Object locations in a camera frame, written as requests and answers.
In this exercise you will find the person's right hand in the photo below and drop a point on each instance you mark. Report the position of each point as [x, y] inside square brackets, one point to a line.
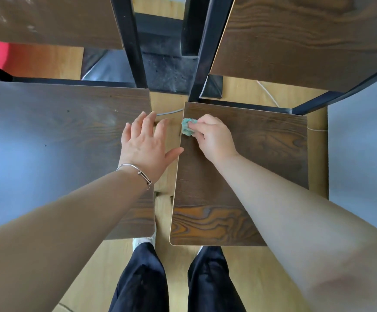
[216, 142]

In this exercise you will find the person's left hand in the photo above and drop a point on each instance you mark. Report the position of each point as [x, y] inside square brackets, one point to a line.
[143, 152]

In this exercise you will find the person's left little finger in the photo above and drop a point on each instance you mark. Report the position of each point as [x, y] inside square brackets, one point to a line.
[126, 132]

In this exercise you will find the person's left thumb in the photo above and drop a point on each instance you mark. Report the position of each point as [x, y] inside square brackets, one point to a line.
[174, 154]

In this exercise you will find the person's left middle finger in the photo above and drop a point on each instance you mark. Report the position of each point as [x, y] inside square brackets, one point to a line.
[148, 125]

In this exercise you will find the person's right fingers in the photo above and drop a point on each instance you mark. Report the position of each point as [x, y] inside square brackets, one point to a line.
[204, 125]

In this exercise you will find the teal cleaning cloth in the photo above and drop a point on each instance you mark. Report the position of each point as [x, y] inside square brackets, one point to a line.
[185, 126]

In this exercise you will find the person's left forearm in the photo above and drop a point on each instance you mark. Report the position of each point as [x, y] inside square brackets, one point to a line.
[61, 230]

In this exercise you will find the person's right forearm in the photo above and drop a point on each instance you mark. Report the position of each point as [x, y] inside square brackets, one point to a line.
[298, 230]

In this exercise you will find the white left shoe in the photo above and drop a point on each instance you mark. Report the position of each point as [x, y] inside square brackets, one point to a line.
[146, 239]

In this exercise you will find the white shoe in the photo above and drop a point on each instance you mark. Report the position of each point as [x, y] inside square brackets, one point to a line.
[200, 250]
[146, 239]

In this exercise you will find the white right shoe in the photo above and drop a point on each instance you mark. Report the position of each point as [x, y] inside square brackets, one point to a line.
[200, 250]

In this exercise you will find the person's left leg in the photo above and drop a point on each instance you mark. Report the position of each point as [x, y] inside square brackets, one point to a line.
[143, 282]

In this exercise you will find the person's leg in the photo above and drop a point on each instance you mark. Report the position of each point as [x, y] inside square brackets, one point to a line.
[212, 282]
[143, 282]

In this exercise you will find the person's right leg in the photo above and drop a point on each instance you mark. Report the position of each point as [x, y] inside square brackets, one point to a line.
[212, 282]

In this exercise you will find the black table pedestal base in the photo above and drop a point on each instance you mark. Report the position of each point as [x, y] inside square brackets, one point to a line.
[165, 71]

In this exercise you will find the wooden chair with black frame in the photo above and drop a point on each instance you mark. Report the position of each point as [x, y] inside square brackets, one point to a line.
[55, 136]
[260, 142]

